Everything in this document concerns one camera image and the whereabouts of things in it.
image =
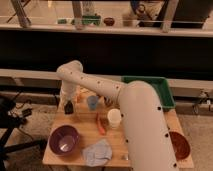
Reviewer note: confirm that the white paper cup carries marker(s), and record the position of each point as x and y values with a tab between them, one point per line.
114	118

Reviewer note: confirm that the orange carrot toy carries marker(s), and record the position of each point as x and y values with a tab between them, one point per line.
99	125

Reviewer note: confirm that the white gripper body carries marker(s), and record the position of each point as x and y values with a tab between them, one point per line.
67	93

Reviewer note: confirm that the purple bowl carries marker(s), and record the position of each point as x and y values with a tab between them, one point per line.
63	140

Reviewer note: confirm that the dark red background bowl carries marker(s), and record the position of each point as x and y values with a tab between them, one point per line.
109	21

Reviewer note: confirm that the black chair base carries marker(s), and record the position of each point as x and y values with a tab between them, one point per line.
9	123

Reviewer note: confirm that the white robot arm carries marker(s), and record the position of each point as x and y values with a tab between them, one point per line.
145	128

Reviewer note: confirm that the green background object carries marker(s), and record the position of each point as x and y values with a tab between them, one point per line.
94	19

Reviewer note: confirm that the green plastic bin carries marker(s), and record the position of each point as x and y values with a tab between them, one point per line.
160	85

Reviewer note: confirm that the light blue small cup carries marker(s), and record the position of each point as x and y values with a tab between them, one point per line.
92	102

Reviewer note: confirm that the brown bowl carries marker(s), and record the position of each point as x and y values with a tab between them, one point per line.
180	145

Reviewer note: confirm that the light blue cloth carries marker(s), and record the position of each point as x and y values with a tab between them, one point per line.
97	154

